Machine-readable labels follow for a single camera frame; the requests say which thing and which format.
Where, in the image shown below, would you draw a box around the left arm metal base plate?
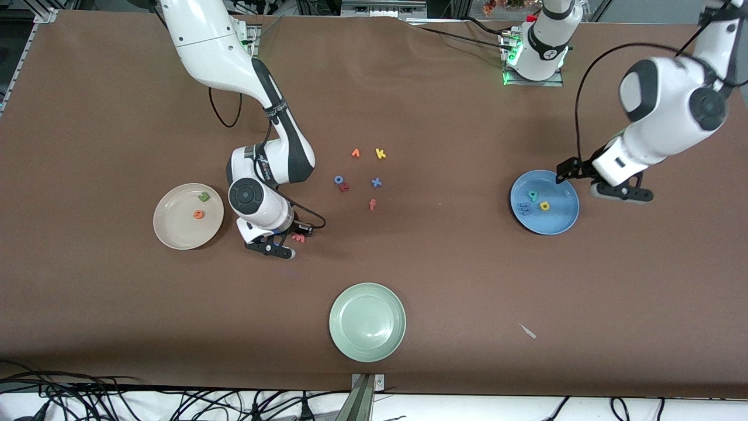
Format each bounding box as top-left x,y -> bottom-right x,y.
501,29 -> 565,87

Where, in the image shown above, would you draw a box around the aluminium frame rail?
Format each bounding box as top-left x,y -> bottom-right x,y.
0,8 -> 58,115

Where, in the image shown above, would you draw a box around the beige round plate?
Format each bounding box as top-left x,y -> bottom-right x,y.
153,183 -> 225,251

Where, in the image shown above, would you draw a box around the blue round plate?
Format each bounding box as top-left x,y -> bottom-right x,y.
510,170 -> 580,236

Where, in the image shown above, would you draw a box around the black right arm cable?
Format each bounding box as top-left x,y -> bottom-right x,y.
209,88 -> 327,230

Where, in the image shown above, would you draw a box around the orange artificial flowers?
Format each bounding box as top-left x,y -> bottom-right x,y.
482,0 -> 527,15

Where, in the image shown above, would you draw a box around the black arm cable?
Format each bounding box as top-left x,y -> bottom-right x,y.
574,42 -> 725,161
209,88 -> 327,230

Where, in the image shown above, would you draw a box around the grey metal mount bracket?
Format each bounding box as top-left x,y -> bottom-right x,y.
334,373 -> 385,421

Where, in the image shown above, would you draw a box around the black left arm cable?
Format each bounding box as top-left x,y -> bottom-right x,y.
574,42 -> 725,161

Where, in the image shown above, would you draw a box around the black table cable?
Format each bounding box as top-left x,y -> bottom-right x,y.
409,16 -> 521,52

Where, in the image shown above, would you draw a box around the aluminium frame crossbar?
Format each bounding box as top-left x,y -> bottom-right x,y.
342,0 -> 427,18

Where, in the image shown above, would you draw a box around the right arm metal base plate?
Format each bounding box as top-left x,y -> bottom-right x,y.
236,20 -> 261,57

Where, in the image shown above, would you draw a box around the green round plate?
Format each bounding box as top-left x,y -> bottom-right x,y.
328,282 -> 407,363

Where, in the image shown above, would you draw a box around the brown table cover sheet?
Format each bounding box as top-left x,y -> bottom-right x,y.
0,9 -> 748,399

